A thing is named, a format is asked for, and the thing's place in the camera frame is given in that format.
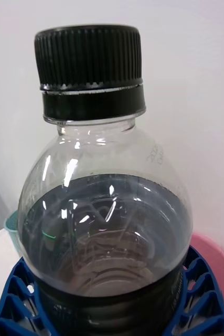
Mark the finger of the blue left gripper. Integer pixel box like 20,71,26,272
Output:
0,256,55,336

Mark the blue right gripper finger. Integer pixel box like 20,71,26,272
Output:
163,245,224,336

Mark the clear bottle with black cap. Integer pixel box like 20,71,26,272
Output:
16,24,194,336

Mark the pink plastic bin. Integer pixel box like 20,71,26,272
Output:
189,232,224,311

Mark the pale blue plastic bin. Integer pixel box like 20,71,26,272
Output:
3,209,21,259

